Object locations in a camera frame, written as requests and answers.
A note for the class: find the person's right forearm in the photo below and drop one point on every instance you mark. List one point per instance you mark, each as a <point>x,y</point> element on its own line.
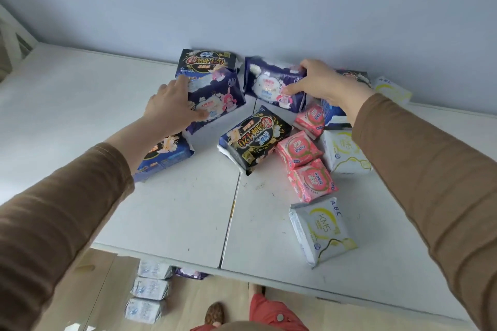
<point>431,187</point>

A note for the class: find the brown patterned shoe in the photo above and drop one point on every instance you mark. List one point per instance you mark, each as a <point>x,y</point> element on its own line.
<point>214,313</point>

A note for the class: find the red trousers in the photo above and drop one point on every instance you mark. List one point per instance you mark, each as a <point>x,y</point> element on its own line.
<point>273,313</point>

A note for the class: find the black pad packet gold print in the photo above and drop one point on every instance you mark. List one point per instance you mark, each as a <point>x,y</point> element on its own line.
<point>254,136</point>

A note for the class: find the person's left thumb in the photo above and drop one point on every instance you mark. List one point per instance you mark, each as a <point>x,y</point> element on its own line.
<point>199,115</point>

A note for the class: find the white pad packet blue print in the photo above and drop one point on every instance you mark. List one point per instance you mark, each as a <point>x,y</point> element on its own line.
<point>154,269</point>
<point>150,288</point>
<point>144,310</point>

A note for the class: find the person's right hand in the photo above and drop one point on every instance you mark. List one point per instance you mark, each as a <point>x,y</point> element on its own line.
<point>330,84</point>

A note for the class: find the white pad packet yellow print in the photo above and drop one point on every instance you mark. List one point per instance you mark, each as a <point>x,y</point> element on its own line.
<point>392,90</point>
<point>322,232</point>
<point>341,152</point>

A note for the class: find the purple pad packet white cloud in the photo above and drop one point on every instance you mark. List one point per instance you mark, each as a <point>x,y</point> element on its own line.
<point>268,84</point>

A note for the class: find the white wooden frame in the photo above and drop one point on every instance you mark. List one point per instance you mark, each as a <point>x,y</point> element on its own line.
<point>15,45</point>

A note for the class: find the navy pad packet white flower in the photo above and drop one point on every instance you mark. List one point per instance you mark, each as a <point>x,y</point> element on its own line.
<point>167,156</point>

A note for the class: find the navy pad packet gold print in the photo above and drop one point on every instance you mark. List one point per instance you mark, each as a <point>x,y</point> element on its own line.
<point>207,60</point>

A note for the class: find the purple pad packet pink bunny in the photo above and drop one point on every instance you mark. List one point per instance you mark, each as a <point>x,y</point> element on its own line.
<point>221,100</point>

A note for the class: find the navy and white pad packet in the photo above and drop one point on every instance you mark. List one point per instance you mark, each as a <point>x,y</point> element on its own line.
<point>334,113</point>

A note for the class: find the person's right thumb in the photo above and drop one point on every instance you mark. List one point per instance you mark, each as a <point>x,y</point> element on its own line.
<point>293,88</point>

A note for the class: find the person's left forearm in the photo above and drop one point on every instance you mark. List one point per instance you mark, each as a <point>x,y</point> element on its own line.
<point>66,218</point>

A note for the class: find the person's left hand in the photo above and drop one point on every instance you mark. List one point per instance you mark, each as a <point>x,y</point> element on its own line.
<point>167,107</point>

